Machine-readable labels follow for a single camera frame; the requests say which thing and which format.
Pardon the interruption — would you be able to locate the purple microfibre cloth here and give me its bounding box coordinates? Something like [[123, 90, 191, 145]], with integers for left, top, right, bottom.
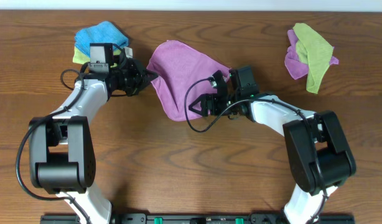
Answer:
[[147, 40, 230, 121]]

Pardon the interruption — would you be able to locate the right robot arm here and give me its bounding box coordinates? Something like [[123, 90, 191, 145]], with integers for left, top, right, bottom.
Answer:
[[184, 67, 356, 223]]

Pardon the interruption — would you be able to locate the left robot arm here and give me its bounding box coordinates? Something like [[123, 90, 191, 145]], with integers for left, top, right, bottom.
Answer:
[[18, 43, 158, 223]]

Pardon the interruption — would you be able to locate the blue folded cloth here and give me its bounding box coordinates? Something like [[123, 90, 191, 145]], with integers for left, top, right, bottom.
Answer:
[[74, 21, 129, 56]]

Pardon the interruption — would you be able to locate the green folded cloth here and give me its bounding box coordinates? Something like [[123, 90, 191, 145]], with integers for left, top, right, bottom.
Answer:
[[72, 45, 123, 66]]

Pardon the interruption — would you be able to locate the green crumpled cloth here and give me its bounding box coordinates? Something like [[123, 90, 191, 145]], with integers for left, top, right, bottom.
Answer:
[[293, 23, 333, 94]]

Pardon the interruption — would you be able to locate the right black cable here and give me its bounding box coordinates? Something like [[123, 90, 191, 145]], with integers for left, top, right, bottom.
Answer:
[[184, 77, 330, 224]]

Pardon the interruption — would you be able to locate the black cable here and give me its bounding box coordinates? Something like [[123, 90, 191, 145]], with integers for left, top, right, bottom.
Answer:
[[184, 77, 330, 224], [15, 43, 129, 224]]

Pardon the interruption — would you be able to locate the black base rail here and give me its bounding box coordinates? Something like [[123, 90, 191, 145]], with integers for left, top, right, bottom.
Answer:
[[40, 213, 356, 224]]

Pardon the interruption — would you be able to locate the left black cable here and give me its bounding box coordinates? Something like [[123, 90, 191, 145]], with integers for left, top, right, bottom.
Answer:
[[15, 43, 129, 224]]

